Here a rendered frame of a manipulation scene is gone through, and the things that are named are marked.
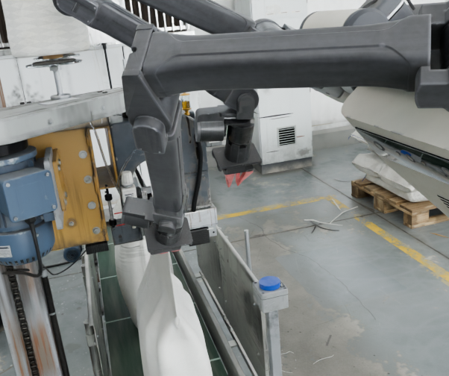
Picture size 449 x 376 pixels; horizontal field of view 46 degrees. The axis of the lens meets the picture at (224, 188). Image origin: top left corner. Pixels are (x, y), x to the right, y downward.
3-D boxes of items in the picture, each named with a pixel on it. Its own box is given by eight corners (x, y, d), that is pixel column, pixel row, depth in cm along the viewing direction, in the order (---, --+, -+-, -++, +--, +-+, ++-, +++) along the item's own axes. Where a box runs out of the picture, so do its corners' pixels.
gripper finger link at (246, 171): (213, 177, 128) (216, 148, 121) (241, 172, 130) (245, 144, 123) (221, 197, 124) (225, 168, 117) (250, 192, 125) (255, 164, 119)
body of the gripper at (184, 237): (142, 227, 119) (142, 214, 113) (186, 219, 122) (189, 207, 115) (148, 254, 117) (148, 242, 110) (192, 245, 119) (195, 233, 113)
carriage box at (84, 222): (109, 242, 141) (89, 127, 131) (-25, 267, 133) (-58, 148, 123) (104, 212, 164) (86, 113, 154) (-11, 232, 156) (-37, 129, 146)
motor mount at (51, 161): (69, 229, 118) (56, 160, 112) (39, 235, 116) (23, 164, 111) (69, 192, 144) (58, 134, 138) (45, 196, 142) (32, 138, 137)
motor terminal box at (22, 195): (62, 220, 112) (51, 169, 109) (14, 235, 107) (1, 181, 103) (46, 212, 119) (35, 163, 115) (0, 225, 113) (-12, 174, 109)
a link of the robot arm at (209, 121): (256, 94, 105) (247, 80, 113) (199, 95, 104) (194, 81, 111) (252, 148, 111) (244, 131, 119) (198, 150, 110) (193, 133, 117)
